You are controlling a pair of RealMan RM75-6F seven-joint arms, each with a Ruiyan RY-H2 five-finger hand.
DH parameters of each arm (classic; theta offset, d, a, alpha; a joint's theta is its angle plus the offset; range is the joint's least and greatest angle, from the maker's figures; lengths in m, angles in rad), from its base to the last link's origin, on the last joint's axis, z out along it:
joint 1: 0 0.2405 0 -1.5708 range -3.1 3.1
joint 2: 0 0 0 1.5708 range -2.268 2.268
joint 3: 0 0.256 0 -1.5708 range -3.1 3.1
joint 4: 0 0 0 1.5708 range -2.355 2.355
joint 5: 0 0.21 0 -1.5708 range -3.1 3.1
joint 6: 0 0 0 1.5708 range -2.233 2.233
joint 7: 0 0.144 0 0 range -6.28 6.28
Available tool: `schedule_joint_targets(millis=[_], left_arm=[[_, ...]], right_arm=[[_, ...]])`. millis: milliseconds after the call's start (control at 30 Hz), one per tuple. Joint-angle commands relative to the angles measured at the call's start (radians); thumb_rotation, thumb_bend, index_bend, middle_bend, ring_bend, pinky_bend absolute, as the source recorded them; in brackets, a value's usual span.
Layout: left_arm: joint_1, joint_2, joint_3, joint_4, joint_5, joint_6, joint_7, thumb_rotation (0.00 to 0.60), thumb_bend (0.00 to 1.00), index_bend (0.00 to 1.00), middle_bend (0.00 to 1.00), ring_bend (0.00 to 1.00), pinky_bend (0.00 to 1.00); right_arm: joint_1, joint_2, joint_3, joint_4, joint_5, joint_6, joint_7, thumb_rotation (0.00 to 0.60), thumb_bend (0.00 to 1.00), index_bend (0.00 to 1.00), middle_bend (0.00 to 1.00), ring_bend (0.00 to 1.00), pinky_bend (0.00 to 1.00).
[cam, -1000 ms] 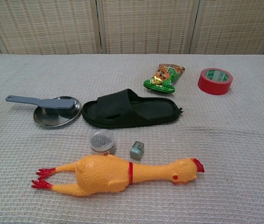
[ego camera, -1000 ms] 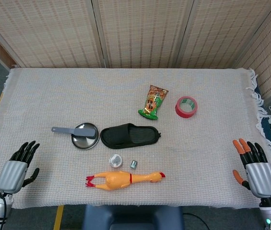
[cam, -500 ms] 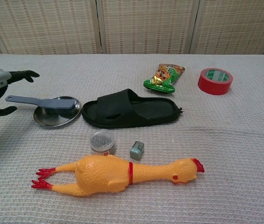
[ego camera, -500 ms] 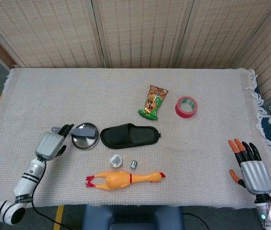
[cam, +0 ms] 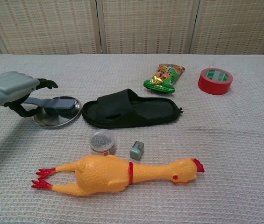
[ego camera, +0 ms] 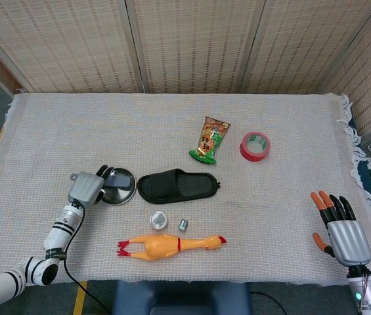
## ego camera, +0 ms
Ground green snack bag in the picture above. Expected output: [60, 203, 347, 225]
[188, 115, 232, 165]

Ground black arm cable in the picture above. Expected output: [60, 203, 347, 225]
[60, 202, 110, 315]

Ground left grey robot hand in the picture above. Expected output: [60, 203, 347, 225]
[67, 164, 118, 207]

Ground red tape roll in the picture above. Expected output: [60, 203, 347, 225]
[239, 131, 271, 163]

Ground round steel plate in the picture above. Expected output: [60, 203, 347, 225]
[100, 167, 137, 206]

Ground yellow rubber chicken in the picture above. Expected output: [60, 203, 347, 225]
[116, 234, 228, 263]

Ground beige folding screen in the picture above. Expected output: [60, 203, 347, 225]
[0, 0, 371, 135]

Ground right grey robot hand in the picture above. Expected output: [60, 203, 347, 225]
[310, 190, 371, 266]

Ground white woven tablecloth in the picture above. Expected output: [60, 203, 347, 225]
[0, 92, 371, 287]

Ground round box of pins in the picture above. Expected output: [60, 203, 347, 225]
[148, 211, 169, 230]

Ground black cloth pouch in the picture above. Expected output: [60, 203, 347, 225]
[137, 168, 222, 204]

